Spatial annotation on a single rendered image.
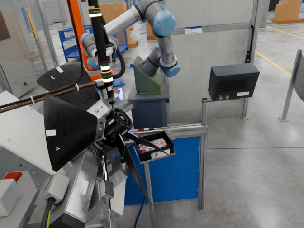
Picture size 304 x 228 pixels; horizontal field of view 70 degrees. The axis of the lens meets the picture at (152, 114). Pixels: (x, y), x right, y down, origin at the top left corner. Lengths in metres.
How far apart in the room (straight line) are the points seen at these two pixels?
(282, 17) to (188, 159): 11.87
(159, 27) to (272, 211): 1.74
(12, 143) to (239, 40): 2.63
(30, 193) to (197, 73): 2.30
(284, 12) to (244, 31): 10.20
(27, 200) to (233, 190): 1.72
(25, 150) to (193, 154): 1.13
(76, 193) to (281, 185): 2.03
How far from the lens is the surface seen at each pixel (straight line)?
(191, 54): 2.83
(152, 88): 1.66
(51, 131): 0.68
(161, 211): 2.08
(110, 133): 0.89
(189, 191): 1.92
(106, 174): 0.84
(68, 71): 1.02
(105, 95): 0.95
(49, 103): 0.70
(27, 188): 1.32
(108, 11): 8.99
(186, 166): 1.72
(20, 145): 0.93
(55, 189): 0.78
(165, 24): 1.20
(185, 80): 2.91
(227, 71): 1.38
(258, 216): 2.16
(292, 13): 13.30
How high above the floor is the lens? 1.66
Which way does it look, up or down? 28 degrees down
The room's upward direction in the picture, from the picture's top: 5 degrees counter-clockwise
